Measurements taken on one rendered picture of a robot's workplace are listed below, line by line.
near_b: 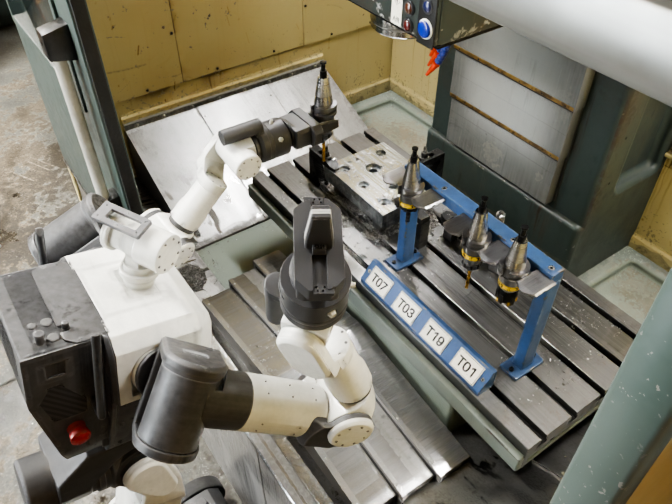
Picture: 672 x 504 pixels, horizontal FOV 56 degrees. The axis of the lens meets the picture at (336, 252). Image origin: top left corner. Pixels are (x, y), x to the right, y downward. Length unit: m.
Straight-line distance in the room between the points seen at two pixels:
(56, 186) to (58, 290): 2.76
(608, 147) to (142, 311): 1.33
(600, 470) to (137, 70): 2.15
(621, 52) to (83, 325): 0.85
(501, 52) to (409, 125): 1.04
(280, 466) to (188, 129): 1.43
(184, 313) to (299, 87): 1.81
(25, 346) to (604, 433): 0.77
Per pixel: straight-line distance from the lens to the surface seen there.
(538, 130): 1.97
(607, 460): 0.50
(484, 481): 1.62
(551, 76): 1.88
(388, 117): 2.99
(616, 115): 1.84
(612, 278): 2.36
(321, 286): 0.68
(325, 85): 1.48
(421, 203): 1.47
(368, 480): 1.61
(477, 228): 1.36
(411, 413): 1.66
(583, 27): 0.32
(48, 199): 3.75
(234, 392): 0.96
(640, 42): 0.31
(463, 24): 1.22
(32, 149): 4.20
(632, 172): 2.19
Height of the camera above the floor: 2.14
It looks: 44 degrees down
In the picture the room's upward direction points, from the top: straight up
